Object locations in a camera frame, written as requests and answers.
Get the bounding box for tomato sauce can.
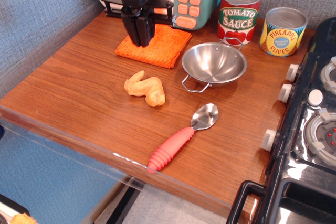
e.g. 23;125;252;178
217;0;261;46

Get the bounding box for toy chicken wing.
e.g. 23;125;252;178
124;70;166;107

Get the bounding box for orange red cloth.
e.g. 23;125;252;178
115;24;192;69

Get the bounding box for orange object at bottom left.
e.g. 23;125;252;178
10;213;37;224

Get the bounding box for pineapple slices can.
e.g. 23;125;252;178
259;7;308;57

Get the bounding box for spoon with red handle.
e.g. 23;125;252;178
147;103;219;173

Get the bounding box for clear acrylic table guard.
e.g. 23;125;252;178
1;106;231;218

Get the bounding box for small steel bowl with handles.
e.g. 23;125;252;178
181;39;247;93

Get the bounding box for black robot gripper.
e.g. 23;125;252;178
102;0;174;47

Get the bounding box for black toy stove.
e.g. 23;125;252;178
227;18;335;223

